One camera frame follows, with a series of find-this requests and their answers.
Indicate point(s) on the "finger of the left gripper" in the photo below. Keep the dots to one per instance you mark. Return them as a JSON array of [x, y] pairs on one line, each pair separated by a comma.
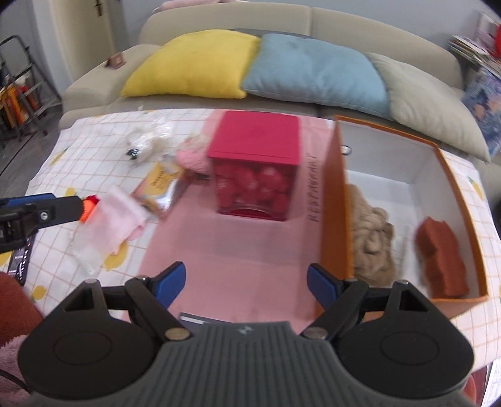
[[50, 212], [30, 199]]

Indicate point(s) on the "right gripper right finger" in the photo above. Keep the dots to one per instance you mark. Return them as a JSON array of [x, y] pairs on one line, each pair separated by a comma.
[[392, 340]]

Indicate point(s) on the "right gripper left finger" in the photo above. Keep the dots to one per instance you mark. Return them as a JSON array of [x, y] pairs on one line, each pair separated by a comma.
[[101, 339]]

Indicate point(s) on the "small orange red toy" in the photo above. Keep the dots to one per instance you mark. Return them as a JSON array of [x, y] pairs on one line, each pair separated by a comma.
[[89, 204]]

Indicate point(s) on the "pale pink cloth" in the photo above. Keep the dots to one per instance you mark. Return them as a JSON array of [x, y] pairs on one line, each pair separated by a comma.
[[116, 218]]

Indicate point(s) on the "brown knotted rope toy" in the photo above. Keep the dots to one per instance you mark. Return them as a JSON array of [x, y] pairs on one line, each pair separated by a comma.
[[372, 235]]

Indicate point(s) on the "rust red sponge cloth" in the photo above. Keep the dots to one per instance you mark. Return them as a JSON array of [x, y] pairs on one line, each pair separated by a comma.
[[443, 270]]

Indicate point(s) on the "yellow snack packet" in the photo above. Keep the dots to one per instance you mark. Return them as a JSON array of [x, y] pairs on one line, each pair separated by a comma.
[[164, 185]]

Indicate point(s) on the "cellophane white bundle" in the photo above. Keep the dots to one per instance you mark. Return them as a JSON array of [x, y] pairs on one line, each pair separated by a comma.
[[150, 140]]

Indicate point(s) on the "pink knitted item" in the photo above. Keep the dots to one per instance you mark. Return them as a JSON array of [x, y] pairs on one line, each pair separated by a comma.
[[191, 154]]

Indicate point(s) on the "black metal rack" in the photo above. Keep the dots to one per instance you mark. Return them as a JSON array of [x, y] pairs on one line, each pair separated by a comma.
[[26, 96]]

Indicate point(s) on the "beige fabric sofa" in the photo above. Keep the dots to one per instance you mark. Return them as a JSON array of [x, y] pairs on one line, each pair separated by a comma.
[[98, 92]]

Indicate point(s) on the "orange white cardboard box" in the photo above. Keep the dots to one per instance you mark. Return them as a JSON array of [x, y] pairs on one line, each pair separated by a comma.
[[411, 179]]

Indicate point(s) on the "pink restaurant mat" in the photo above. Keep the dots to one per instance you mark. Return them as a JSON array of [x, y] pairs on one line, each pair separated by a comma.
[[242, 269]]

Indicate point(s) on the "small brown card stand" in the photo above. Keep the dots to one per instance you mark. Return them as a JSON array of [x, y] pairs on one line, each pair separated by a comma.
[[115, 61]]

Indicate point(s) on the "wooden door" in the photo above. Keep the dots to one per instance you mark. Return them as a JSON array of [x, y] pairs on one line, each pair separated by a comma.
[[88, 32]]

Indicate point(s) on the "red lidded candy box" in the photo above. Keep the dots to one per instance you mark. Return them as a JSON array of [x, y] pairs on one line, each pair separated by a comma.
[[254, 159]]

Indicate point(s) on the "yellow cushion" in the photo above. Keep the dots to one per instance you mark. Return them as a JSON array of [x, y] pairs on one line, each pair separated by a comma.
[[207, 63]]

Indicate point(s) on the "pink plush on sofa back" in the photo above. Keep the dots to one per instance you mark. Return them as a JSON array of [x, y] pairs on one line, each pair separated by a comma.
[[172, 4]]

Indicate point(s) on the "grey-green cushion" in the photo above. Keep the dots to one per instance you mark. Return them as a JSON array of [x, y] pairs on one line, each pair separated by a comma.
[[425, 104]]

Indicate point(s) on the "blue anime print cushion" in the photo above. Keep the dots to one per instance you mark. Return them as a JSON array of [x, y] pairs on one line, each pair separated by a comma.
[[482, 98]]

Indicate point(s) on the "light blue cushion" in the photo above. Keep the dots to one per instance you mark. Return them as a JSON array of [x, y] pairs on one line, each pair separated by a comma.
[[305, 70]]

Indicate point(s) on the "cluttered desk shelf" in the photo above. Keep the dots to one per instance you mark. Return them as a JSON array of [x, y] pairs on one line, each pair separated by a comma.
[[478, 51]]

